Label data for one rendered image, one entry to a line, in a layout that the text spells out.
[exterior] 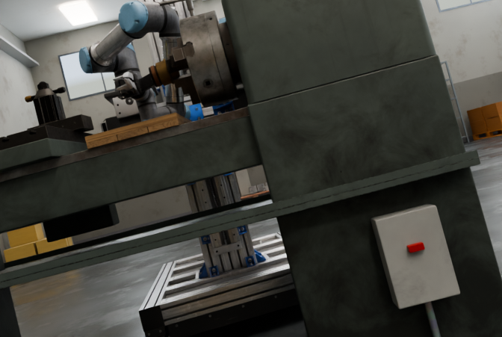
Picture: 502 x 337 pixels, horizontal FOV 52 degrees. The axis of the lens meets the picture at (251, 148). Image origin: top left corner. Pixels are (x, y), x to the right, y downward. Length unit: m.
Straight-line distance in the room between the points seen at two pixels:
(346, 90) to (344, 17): 0.22
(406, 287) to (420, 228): 0.17
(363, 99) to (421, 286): 0.57
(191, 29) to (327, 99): 0.50
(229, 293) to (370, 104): 1.06
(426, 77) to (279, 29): 0.47
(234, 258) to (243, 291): 0.34
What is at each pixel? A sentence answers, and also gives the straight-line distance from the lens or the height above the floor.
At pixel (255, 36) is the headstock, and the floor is 1.06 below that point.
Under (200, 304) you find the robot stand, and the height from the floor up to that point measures 0.18.
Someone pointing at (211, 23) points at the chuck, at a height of 1.16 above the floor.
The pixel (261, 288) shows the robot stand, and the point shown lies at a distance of 2.26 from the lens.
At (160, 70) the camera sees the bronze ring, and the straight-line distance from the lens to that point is 1.81.
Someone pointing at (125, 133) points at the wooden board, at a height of 0.88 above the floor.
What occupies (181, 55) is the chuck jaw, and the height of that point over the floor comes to 1.08.
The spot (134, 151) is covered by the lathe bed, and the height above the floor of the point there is 0.82.
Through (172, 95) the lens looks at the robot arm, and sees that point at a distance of 2.13.
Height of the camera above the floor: 0.66
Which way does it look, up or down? 3 degrees up
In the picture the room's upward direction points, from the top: 15 degrees counter-clockwise
